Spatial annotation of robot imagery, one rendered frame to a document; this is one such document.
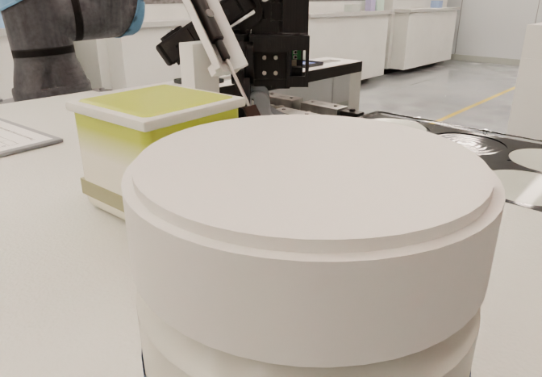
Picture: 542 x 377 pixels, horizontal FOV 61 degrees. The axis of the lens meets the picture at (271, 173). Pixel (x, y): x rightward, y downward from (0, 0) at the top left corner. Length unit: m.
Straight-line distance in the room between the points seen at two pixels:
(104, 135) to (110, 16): 0.77
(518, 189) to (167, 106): 0.39
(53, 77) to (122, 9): 0.19
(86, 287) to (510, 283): 0.20
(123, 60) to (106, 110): 3.39
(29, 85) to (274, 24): 0.62
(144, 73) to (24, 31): 2.77
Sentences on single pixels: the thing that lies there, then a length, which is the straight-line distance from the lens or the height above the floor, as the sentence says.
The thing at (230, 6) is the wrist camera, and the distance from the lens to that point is 0.49.
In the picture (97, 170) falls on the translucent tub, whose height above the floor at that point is 0.99.
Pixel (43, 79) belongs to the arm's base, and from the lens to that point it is 1.00.
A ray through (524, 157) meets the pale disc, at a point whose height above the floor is 0.90.
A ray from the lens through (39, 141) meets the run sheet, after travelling 0.46.
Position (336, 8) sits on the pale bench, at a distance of 5.85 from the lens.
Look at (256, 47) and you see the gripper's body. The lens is 0.48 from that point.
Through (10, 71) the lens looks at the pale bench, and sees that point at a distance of 3.33.
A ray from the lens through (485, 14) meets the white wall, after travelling 8.90.
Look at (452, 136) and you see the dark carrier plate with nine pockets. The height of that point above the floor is 0.90.
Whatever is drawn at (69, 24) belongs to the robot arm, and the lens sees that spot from 1.02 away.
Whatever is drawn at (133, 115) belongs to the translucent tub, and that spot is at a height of 1.03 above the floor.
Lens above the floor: 1.09
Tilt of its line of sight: 21 degrees down
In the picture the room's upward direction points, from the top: straight up
